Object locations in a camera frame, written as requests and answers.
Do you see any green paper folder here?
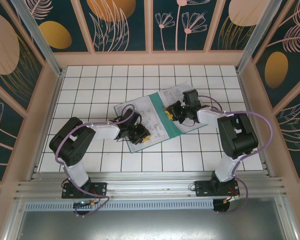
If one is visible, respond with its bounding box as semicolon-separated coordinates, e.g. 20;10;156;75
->
113;80;208;154

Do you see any grey metal sheet panel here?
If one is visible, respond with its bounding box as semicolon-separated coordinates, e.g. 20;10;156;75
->
4;197;298;240

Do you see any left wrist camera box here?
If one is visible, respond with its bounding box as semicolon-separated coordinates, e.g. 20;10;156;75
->
121;108;143;126

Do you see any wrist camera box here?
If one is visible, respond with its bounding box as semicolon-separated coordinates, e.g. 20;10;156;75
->
121;108;143;126
182;89;201;108

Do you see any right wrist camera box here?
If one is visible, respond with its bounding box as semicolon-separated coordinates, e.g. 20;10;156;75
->
182;89;201;108

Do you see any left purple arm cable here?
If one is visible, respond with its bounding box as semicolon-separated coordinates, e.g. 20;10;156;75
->
54;103;138;218

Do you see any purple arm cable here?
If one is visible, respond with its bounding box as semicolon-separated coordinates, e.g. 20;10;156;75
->
198;94;275;216
54;103;138;218

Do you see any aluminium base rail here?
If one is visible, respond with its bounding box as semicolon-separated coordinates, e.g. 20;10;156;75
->
14;171;288;201

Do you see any aluminium side rail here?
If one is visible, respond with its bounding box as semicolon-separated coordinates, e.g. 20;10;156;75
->
27;71;66;181
236;71;275;177

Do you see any grey slotted cable duct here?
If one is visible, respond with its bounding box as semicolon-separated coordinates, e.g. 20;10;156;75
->
24;199;215;211

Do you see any small wired connector board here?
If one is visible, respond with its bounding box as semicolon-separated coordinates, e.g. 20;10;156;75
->
73;199;96;209
222;194;241;204

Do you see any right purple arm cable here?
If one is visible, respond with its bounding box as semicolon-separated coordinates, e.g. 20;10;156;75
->
198;94;275;216

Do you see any aluminium corner post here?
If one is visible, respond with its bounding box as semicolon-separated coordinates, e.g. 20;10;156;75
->
235;0;278;74
11;0;66;77

